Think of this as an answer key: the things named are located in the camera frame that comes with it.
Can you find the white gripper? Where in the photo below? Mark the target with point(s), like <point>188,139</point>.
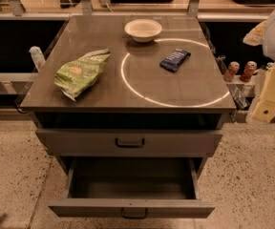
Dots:
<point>265,109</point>

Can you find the grey drawer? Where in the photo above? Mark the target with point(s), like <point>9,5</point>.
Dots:
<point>122,143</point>
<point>132,188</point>

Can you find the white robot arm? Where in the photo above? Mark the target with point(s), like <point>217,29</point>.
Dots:
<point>263,34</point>

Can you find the grey drawer cabinet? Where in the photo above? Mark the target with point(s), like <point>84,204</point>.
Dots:
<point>134,92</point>

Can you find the grey top drawer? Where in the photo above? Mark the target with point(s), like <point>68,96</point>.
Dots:
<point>122,143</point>

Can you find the clear plastic holder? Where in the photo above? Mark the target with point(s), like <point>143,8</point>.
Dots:
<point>234,90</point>

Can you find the orange-red soda can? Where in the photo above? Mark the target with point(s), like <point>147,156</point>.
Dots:
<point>249,68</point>

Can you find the red soda can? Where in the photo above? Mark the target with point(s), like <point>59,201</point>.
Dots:
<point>232,69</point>

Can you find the blue snack packet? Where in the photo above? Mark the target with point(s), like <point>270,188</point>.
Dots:
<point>174,59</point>

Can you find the white bowl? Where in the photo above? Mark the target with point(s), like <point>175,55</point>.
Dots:
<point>143,30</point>

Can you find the green chip bag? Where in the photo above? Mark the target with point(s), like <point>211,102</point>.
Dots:
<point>74,77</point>

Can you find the white plastic bottle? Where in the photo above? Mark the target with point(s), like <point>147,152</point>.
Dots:
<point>37,57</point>

